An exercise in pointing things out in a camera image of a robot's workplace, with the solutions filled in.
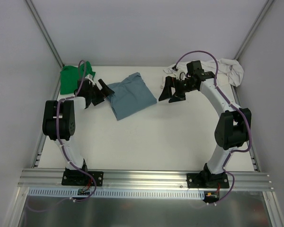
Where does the blue t shirt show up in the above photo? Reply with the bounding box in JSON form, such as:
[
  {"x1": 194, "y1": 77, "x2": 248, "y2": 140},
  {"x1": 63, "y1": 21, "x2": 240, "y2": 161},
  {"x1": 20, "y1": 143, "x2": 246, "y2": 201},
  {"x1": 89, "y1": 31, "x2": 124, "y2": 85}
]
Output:
[{"x1": 107, "y1": 72, "x2": 157, "y2": 121}]

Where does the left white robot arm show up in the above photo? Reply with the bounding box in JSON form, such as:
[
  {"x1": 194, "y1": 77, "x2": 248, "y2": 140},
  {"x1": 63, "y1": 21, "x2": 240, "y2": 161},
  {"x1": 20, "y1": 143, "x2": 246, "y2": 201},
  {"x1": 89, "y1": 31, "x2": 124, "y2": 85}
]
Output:
[{"x1": 42, "y1": 78, "x2": 115, "y2": 187}]

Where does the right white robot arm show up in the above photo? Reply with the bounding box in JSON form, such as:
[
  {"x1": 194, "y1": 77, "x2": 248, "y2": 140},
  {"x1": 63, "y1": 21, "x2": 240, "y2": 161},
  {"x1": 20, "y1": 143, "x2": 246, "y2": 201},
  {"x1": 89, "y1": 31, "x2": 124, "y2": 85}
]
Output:
[{"x1": 159, "y1": 61, "x2": 251, "y2": 189}]

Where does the green t shirt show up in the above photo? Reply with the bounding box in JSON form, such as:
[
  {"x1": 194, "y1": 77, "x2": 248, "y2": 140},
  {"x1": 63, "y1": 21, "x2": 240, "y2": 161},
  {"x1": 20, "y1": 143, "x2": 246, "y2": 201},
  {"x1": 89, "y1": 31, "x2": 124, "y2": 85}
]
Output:
[{"x1": 60, "y1": 61, "x2": 96, "y2": 95}]

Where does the white t shirt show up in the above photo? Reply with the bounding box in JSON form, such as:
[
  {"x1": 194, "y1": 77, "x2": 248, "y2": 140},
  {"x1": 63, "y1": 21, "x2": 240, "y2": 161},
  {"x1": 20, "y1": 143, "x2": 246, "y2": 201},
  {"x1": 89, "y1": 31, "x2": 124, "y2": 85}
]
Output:
[{"x1": 163, "y1": 58, "x2": 244, "y2": 87}]

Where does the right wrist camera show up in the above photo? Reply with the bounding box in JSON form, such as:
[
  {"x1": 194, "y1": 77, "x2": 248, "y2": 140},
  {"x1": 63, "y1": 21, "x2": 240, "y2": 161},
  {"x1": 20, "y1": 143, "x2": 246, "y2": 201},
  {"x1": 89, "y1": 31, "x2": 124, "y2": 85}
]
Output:
[{"x1": 171, "y1": 65, "x2": 186, "y2": 80}]

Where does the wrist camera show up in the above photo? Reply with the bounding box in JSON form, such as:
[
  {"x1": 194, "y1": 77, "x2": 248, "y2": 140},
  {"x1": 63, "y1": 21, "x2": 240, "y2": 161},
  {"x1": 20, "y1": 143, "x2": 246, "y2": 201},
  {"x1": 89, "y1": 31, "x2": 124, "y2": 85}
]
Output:
[
  {"x1": 171, "y1": 65, "x2": 186, "y2": 80},
  {"x1": 85, "y1": 76, "x2": 96, "y2": 86}
]

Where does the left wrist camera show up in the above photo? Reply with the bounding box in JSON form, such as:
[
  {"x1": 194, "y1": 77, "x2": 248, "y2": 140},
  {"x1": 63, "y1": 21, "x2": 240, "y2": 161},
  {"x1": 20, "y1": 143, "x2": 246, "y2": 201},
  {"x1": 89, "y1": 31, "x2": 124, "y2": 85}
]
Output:
[{"x1": 85, "y1": 76, "x2": 96, "y2": 86}]

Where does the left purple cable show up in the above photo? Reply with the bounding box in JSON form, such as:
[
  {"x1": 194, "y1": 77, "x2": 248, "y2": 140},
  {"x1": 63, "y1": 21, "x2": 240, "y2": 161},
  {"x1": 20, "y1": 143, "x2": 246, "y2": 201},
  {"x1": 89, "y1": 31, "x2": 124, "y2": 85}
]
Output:
[{"x1": 56, "y1": 60, "x2": 97, "y2": 202}]

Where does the left aluminium frame post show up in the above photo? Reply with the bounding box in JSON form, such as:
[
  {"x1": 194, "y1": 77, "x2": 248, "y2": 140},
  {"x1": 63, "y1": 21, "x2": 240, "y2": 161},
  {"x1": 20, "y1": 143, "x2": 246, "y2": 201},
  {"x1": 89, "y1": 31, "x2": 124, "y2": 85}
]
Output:
[{"x1": 24, "y1": 0, "x2": 64, "y2": 68}]

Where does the aluminium frame post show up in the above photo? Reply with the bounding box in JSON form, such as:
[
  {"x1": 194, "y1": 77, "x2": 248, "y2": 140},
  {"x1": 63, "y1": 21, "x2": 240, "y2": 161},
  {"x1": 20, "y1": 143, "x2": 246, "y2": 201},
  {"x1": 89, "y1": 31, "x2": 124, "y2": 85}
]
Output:
[
  {"x1": 234, "y1": 0, "x2": 276, "y2": 61},
  {"x1": 24, "y1": 0, "x2": 64, "y2": 68}
]

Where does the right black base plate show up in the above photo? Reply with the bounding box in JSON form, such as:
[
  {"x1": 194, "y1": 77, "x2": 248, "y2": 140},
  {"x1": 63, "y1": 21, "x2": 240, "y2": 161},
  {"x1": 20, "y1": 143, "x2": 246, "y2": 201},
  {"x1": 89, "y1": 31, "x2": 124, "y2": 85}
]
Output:
[{"x1": 186, "y1": 172, "x2": 230, "y2": 189}]

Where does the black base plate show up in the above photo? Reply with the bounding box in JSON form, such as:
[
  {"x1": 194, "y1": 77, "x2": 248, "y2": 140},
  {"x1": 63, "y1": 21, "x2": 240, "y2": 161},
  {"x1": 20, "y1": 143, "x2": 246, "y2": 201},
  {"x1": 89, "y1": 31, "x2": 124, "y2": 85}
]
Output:
[
  {"x1": 61, "y1": 169, "x2": 104, "y2": 186},
  {"x1": 186, "y1": 172, "x2": 230, "y2": 189}
]

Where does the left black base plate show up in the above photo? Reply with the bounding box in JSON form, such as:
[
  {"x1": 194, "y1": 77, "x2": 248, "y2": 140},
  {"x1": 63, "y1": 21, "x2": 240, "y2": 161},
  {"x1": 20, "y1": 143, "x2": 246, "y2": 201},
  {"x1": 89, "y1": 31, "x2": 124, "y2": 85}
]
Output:
[{"x1": 61, "y1": 169, "x2": 104, "y2": 186}]

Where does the right aluminium frame post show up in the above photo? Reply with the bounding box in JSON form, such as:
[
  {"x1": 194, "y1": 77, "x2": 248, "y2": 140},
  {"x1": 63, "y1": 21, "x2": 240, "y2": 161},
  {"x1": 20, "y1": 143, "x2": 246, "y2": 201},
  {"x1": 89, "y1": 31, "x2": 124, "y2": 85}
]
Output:
[{"x1": 234, "y1": 0, "x2": 276, "y2": 61}]

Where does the aluminium mounting rail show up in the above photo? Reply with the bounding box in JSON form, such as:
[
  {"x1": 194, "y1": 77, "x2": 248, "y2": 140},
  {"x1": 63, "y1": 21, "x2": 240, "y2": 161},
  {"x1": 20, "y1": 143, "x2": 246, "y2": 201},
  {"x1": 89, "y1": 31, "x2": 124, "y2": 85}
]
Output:
[{"x1": 18, "y1": 168, "x2": 274, "y2": 191}]

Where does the slotted white cable duct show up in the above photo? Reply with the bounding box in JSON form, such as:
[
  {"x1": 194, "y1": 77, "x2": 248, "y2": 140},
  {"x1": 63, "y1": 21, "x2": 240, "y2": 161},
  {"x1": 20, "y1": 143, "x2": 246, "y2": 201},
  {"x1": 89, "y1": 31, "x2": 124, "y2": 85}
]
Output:
[{"x1": 28, "y1": 187, "x2": 204, "y2": 200}]

